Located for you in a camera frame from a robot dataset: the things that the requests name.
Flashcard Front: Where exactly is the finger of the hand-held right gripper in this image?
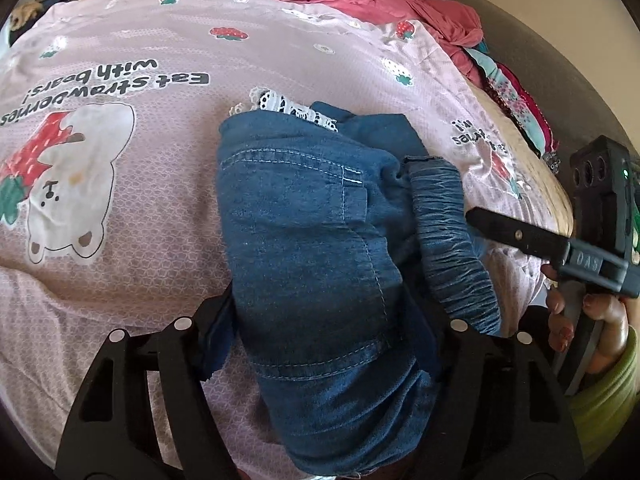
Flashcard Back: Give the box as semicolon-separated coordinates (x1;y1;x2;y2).
464;206;572;262

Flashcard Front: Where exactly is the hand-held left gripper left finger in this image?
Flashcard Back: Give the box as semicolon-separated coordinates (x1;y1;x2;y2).
54;284;237;480

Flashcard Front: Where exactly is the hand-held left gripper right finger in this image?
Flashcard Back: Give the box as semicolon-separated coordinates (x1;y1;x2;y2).
434;310;587;480

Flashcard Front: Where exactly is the blue denim pants lace trim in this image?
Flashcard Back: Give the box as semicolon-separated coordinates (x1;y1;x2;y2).
192;87;503;476

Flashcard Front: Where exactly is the person's right forearm green sleeve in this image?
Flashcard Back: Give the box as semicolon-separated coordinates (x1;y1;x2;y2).
567;325;640;467

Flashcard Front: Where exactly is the person's right hand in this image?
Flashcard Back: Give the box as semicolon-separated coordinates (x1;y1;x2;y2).
541;262;629;376

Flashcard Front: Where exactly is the pink strawberry printed blanket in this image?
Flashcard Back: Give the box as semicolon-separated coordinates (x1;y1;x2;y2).
0;0;573;480

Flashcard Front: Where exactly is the grey upholstered headboard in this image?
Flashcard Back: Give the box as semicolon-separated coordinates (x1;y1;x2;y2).
415;0;640;171

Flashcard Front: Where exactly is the pile of dark clothes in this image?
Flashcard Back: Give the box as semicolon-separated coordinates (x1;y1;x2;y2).
9;0;77;29

